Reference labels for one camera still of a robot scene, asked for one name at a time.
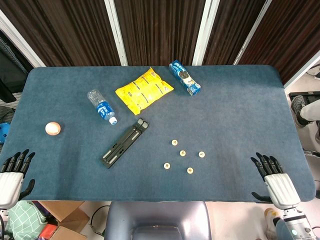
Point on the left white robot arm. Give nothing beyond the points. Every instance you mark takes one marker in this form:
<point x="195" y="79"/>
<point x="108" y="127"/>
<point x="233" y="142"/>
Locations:
<point x="2" y="212"/>

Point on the pale pink ball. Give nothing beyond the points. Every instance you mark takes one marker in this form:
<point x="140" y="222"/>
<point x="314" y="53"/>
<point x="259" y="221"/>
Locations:
<point x="52" y="128"/>

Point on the yellow snack bag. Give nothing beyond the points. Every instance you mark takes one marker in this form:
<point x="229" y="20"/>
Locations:
<point x="143" y="91"/>

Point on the brown cardboard box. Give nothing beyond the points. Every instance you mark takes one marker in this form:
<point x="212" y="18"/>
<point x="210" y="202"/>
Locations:
<point x="67" y="220"/>

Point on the clear water bottle blue label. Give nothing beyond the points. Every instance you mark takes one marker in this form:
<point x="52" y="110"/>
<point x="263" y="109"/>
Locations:
<point x="102" y="107"/>

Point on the person's leg in white trousers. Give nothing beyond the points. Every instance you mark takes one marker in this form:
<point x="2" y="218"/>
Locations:
<point x="312" y="110"/>

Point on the black office chair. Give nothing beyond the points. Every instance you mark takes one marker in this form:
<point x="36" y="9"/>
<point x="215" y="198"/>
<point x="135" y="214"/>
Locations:
<point x="10" y="75"/>

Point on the white partition post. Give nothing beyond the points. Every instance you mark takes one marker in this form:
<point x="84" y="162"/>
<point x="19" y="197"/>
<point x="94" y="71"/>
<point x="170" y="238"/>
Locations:
<point x="206" y="32"/>
<point x="252" y="32"/>
<point x="116" y="32"/>
<point x="20" y="40"/>

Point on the blue table cloth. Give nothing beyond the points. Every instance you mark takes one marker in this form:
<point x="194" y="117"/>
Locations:
<point x="237" y="112"/>

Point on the grey sneaker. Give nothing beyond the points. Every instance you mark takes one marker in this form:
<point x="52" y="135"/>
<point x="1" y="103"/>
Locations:
<point x="297" y="110"/>

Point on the blue cookie box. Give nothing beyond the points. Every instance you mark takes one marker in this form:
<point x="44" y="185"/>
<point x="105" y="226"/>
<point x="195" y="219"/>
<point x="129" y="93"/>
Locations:
<point x="185" y="78"/>

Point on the blue plastic bowl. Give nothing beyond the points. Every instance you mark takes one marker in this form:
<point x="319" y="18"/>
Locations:
<point x="3" y="133"/>

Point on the black folding stand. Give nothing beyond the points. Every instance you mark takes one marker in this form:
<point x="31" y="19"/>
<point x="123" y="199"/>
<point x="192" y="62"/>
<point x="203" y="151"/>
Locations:
<point x="125" y="142"/>

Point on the green checked cloth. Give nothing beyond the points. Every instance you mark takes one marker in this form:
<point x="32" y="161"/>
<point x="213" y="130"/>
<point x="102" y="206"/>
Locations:
<point x="23" y="222"/>

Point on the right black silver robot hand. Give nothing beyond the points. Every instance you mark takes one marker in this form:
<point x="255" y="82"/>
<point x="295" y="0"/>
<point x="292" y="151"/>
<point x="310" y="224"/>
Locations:
<point x="281" y="190"/>

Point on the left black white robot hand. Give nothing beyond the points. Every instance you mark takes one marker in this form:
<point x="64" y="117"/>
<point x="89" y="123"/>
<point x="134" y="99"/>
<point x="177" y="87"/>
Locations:
<point x="11" y="187"/>

